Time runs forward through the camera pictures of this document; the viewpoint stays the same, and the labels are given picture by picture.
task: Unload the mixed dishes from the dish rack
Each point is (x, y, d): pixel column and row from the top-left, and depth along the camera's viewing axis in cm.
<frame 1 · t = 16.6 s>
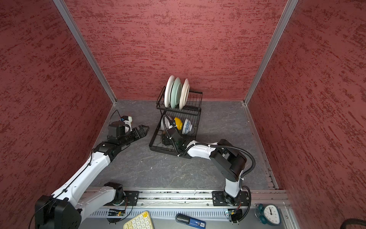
left hand: (144, 132, 81), fingers open
right hand: (166, 137, 89), fingers open
mint green plate: (176, 93, 81), point 34 cm above the table
white blue floral bowl: (187, 127, 94), point 11 cm above the table

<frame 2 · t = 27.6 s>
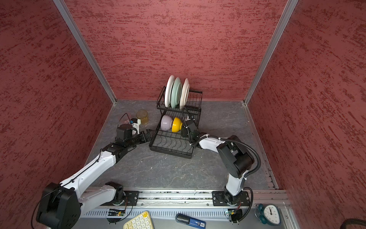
left hand: (151, 135, 84), fingers open
right hand: (185, 130, 96), fingers open
amber glass cup: (143, 116, 106), point 6 cm above the table
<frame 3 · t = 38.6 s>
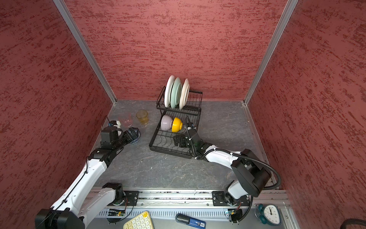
left hand: (133, 134, 82), fingers open
right hand: (178, 140, 87), fingers open
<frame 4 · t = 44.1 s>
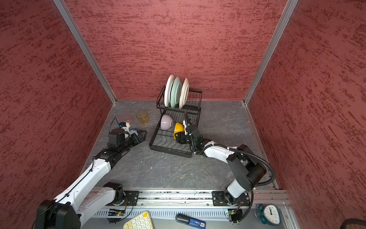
left hand: (142, 137, 83), fingers open
right hand: (178, 136, 89), fingers open
yellow bowl: (179, 127, 89), point 15 cm above the table
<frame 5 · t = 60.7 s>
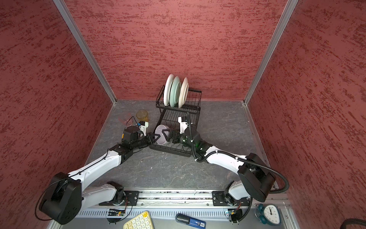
left hand: (159, 138, 83), fingers closed
right hand: (166, 134, 78), fingers open
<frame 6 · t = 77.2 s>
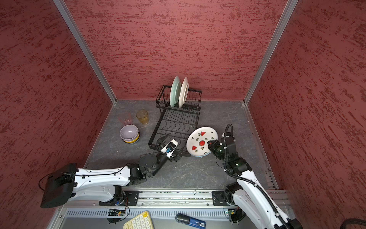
left hand: (175, 141, 72), fingers open
right hand: (205, 144, 80), fingers closed
lilac ceramic bowl: (129, 132, 95), point 7 cm above the table
white plate: (197, 143, 85), point 12 cm above the table
